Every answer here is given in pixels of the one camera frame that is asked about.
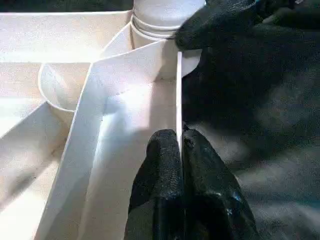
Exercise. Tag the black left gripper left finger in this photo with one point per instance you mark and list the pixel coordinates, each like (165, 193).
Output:
(157, 190)

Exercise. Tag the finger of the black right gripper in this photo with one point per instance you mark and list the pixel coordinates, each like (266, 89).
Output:
(220, 22)

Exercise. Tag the white plastic table top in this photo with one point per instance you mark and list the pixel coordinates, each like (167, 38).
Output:
(50, 100)

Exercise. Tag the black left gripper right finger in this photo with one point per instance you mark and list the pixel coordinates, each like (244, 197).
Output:
(215, 200)

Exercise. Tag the black plastic mat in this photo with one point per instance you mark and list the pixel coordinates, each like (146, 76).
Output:
(260, 125)

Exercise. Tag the white plastic table leg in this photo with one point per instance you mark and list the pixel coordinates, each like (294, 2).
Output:
(165, 15)

